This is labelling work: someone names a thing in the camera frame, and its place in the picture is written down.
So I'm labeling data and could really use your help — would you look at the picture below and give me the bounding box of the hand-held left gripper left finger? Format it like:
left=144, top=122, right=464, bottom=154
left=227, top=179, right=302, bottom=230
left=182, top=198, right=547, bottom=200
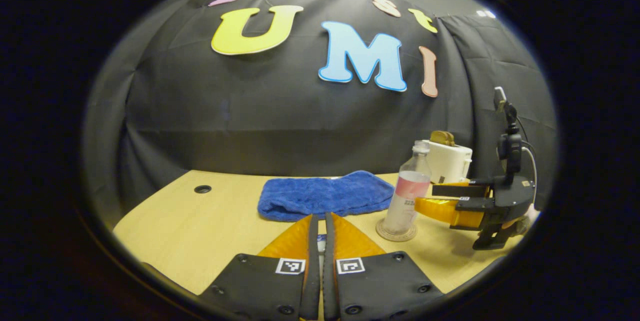
left=200, top=213, right=321, bottom=321

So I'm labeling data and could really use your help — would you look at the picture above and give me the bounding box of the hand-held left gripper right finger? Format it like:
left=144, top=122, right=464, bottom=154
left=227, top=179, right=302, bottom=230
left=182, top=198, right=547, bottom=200
left=322, top=212, right=445, bottom=321

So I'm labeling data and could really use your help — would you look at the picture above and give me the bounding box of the round cork coaster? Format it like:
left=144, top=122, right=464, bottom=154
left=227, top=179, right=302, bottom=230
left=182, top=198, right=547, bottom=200
left=376, top=217, right=418, bottom=242

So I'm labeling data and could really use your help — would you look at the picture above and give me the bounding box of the clear water bottle pink label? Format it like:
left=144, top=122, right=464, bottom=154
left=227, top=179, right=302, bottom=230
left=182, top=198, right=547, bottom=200
left=382, top=140, right=432, bottom=236

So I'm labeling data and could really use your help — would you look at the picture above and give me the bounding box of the white toaster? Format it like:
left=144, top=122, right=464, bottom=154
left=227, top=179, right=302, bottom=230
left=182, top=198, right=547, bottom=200
left=422, top=139, right=473, bottom=185

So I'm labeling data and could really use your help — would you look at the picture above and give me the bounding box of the blue towel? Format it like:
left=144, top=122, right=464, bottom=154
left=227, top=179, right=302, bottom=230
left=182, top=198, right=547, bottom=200
left=257, top=170, right=395, bottom=222

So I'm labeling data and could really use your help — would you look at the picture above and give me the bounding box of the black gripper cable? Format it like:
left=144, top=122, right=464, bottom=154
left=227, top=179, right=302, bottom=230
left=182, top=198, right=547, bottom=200
left=517, top=116, right=539, bottom=197

